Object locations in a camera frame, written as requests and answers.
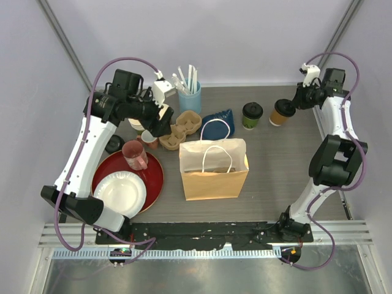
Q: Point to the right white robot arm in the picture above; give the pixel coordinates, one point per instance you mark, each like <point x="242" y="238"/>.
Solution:
<point x="338" y="158"/>

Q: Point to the blue straw holder cup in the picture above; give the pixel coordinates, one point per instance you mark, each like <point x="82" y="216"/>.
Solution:
<point x="191" y="102"/>

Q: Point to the red round tray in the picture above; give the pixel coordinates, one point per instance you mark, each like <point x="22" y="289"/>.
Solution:
<point x="153" y="176"/>

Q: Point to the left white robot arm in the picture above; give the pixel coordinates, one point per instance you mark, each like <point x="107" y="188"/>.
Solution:
<point x="103" y="113"/>

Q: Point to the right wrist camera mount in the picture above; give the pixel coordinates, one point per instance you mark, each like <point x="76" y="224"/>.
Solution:
<point x="310" y="73"/>

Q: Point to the cardboard cup carrier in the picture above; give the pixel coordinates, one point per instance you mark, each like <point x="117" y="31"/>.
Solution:
<point x="171" y="142"/>
<point x="188" y="122"/>

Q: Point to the brown paper bag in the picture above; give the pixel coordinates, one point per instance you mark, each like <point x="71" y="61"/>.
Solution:
<point x="213" y="169"/>

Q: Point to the black coffee lid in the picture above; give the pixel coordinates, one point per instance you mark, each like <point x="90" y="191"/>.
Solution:
<point x="285" y="107"/>
<point x="252" y="110"/>

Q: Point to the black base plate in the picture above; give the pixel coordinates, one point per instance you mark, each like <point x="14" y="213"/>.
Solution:
<point x="206" y="236"/>

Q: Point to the brown paper cup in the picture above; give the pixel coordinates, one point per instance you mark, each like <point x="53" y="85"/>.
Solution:
<point x="276" y="119"/>

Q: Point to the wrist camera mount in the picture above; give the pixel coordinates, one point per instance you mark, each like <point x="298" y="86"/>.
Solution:
<point x="162" y="89"/>
<point x="310" y="73"/>

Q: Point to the blue plastic dish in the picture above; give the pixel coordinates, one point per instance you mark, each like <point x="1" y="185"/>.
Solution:
<point x="218" y="126"/>

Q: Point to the pink glass mug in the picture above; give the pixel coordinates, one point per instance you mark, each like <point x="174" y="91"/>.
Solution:
<point x="135" y="155"/>

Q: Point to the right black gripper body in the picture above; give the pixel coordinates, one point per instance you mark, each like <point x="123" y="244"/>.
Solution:
<point x="306" y="95"/>

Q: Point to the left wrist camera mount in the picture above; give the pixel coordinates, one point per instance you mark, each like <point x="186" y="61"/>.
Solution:
<point x="162" y="89"/>

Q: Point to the green paper cup stack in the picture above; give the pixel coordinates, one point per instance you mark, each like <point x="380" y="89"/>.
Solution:
<point x="135" y="124"/>

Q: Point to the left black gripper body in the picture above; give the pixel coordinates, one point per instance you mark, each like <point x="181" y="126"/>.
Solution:
<point x="148" y="113"/>

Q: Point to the white paper plate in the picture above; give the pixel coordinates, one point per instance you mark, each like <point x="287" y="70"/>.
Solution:
<point x="124" y="192"/>

